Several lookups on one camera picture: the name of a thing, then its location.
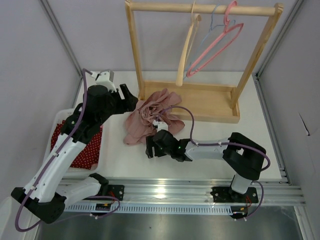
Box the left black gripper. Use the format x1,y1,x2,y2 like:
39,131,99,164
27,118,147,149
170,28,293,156
97,84,138,125

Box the pink skirt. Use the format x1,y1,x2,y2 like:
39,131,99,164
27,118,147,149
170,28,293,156
123,88,185,145

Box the beige plastic hanger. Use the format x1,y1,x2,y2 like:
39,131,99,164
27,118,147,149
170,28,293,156
175,1,202,87

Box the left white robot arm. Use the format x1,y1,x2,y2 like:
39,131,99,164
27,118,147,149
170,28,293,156
11,84,138,224

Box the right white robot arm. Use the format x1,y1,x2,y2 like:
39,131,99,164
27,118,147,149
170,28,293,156
145,130,271,203

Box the blue plastic hanger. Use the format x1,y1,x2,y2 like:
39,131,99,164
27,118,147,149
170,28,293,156
182,4,237,80

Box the pink plastic hanger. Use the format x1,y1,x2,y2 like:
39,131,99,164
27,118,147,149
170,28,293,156
186,0,245,78

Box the red polka dot cloth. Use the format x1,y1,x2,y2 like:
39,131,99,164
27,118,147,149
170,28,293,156
50,120,103,170

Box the white plastic basket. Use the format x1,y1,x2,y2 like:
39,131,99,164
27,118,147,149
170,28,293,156
44,108,106,178

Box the wooden clothes rack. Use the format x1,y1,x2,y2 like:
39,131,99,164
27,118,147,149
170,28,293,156
125,0,284,124

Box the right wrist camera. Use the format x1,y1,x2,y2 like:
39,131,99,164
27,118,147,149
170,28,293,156
152,120,169,132

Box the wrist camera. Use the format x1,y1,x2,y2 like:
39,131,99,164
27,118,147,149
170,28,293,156
90,69,117,92
152,120,169,132

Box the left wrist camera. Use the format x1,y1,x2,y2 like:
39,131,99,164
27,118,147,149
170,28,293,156
90,69,117,92

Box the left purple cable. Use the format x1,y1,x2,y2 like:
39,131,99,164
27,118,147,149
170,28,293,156
14,68,121,232

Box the aluminium mounting rail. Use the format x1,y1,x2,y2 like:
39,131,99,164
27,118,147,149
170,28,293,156
57,177,307,216

